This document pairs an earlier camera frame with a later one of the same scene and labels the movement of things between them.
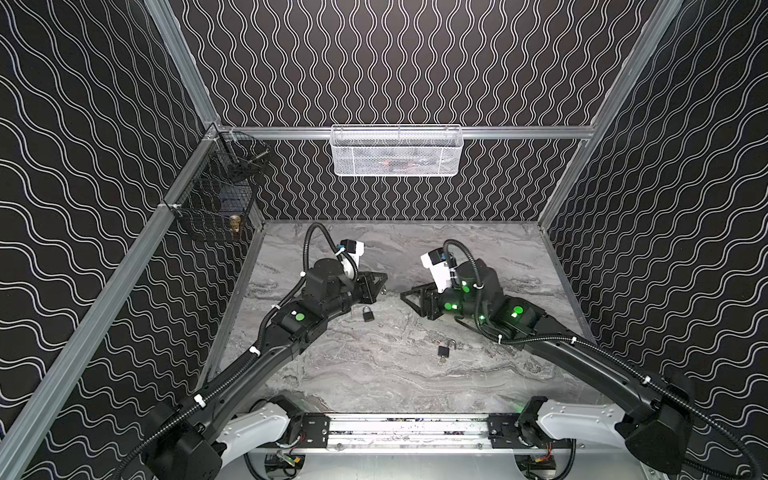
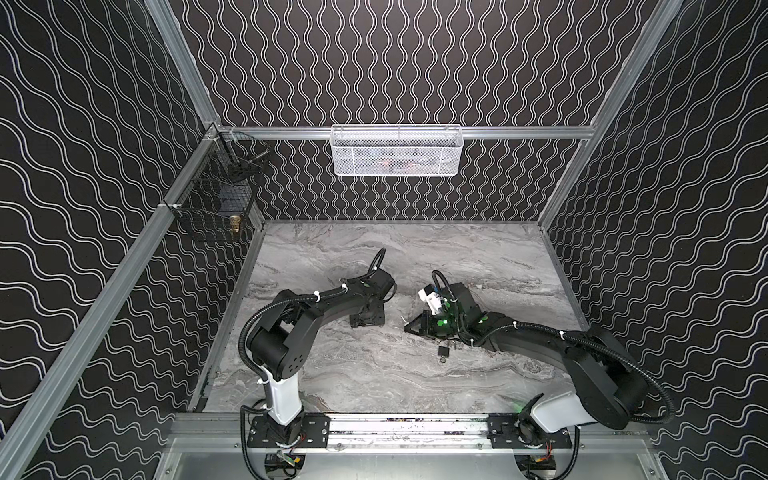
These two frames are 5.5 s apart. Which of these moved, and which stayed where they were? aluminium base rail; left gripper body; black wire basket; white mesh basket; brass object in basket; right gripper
Moved: right gripper; left gripper body
Stayed: white mesh basket; brass object in basket; aluminium base rail; black wire basket
